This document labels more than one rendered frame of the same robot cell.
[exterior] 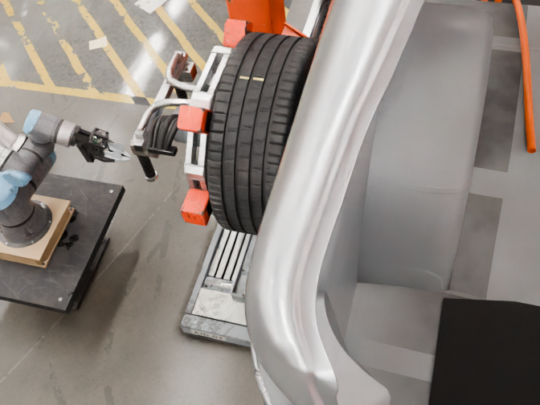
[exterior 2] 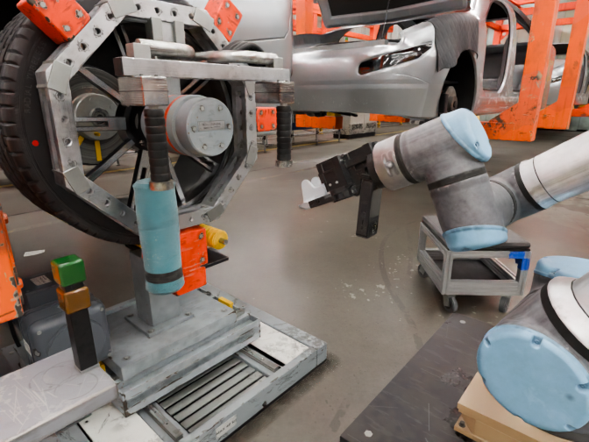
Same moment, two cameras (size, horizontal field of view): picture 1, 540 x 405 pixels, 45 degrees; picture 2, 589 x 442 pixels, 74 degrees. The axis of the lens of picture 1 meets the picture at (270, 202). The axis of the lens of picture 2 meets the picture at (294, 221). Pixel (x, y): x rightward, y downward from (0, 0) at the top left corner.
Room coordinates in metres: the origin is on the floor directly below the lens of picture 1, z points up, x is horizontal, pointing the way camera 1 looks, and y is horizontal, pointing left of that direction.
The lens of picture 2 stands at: (2.34, 0.70, 0.92)
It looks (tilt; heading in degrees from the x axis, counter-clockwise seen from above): 18 degrees down; 197
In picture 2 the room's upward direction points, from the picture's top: straight up
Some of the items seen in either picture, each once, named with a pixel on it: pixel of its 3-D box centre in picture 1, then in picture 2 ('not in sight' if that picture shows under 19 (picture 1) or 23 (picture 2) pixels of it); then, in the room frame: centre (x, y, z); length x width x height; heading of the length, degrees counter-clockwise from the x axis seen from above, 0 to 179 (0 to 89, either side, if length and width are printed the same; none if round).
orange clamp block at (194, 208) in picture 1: (198, 206); (259, 118); (1.17, 0.22, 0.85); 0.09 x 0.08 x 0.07; 156
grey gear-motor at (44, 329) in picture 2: not in sight; (53, 336); (1.61, -0.26, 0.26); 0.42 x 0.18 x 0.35; 66
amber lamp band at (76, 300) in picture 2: not in sight; (74, 296); (1.88, 0.17, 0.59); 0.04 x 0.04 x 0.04; 66
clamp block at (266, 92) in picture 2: (146, 145); (274, 92); (1.39, 0.36, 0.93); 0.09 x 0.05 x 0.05; 66
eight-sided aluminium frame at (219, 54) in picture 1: (226, 130); (169, 124); (1.46, 0.10, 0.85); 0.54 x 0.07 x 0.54; 156
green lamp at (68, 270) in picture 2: not in sight; (68, 270); (1.88, 0.17, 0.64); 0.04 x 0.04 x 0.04; 66
